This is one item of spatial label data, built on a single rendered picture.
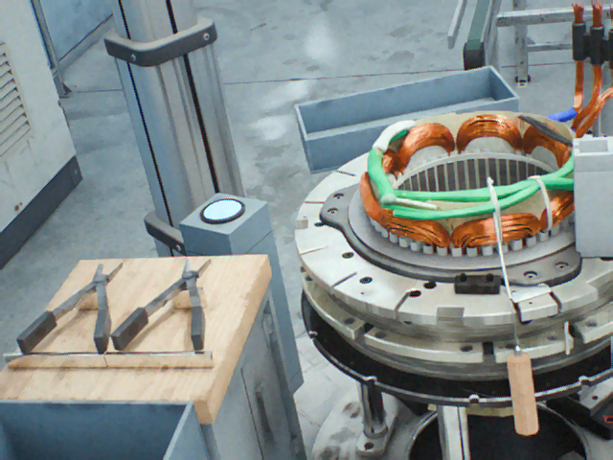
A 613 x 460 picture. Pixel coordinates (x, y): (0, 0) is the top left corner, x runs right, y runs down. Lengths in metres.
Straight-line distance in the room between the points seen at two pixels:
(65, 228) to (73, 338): 2.57
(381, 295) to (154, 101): 0.50
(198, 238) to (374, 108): 0.30
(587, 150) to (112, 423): 0.42
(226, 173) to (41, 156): 2.27
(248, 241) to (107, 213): 2.42
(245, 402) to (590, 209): 0.33
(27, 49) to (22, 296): 0.87
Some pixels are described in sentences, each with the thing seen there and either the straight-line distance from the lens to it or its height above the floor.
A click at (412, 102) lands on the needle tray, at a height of 1.04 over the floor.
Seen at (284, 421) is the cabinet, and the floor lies 0.88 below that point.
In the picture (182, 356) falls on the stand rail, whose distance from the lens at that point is 0.76.
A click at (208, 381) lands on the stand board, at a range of 0.74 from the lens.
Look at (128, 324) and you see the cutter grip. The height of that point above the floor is 1.09.
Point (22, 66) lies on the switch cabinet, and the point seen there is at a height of 0.52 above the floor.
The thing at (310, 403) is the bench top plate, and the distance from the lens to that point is 1.14.
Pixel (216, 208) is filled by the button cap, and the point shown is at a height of 1.04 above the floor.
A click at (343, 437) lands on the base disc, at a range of 1.06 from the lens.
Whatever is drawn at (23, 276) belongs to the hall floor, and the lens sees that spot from 3.19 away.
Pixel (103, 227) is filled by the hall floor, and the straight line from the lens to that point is 3.33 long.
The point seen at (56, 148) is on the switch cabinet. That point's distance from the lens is 3.55.
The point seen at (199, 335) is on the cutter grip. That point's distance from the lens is 0.74.
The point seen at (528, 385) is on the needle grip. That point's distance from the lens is 0.73.
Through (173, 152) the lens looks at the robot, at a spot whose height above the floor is 1.04.
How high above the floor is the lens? 1.52
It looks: 30 degrees down
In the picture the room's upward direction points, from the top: 11 degrees counter-clockwise
